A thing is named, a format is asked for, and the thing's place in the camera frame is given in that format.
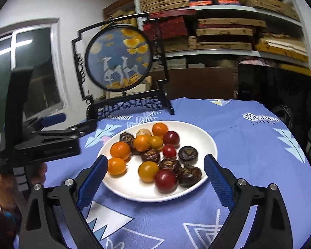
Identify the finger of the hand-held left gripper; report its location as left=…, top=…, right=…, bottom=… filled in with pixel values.
left=28, top=119, right=97, bottom=138
left=23, top=113, right=67, bottom=134

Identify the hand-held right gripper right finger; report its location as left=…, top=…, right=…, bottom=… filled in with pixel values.
left=203, top=154, right=293, bottom=249

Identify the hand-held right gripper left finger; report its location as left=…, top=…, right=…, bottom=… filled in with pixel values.
left=24, top=154, right=109, bottom=249

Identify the dark brown water chestnut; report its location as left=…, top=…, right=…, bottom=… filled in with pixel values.
left=119, top=132, right=135, bottom=149
left=177, top=166, right=203, bottom=188
left=159, top=157, right=182, bottom=173
left=178, top=146, right=199, bottom=164
left=141, top=149, right=160, bottom=163

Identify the large orange tangerine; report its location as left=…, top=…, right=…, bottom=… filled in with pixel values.
left=110, top=141, right=131, bottom=161

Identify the white round plate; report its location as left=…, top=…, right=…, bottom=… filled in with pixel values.
left=97, top=121, right=218, bottom=203

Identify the large yellow tomato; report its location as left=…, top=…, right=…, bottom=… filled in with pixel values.
left=138, top=161, right=160, bottom=182

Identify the small red tomato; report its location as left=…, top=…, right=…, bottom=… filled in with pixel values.
left=162, top=145, right=177, bottom=159

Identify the medium dark red plum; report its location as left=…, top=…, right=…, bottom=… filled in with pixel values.
left=163, top=131, right=180, bottom=146

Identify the small yellow tomato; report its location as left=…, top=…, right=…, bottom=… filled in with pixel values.
left=150, top=135, right=164, bottom=151

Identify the person's left forearm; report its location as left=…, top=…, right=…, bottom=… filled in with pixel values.
left=0, top=171, right=22, bottom=249

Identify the person's left hand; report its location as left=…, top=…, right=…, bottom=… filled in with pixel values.
left=0, top=162, right=47, bottom=210

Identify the white framed window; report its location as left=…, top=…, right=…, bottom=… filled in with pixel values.
left=0, top=18, right=68, bottom=140

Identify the round deer painting table screen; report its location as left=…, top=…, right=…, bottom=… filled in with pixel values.
left=71, top=12, right=175, bottom=121

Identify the brown wooden cabinet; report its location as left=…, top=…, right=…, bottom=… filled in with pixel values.
left=150, top=67, right=239, bottom=100

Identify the black flat monitor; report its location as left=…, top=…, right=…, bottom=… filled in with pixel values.
left=237, top=63, right=311, bottom=135

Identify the shelf of flat boxes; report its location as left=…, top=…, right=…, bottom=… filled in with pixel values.
left=104, top=0, right=311, bottom=76

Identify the white wall shelf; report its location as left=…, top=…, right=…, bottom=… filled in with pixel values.
left=133, top=0, right=311, bottom=70

